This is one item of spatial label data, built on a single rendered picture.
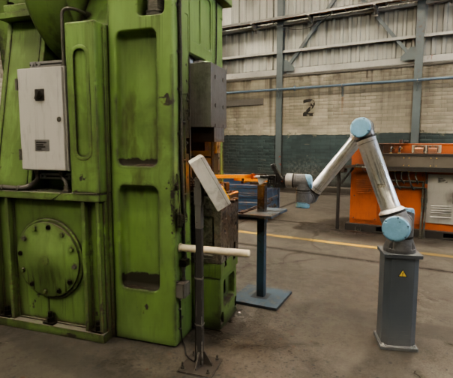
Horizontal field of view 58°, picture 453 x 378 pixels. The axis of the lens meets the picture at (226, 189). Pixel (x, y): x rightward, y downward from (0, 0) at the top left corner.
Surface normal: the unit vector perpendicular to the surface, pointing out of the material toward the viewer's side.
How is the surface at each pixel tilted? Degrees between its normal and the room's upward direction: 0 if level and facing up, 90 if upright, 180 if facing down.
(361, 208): 91
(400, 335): 90
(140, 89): 89
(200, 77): 90
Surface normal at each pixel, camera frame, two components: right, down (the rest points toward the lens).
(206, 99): -0.32, 0.11
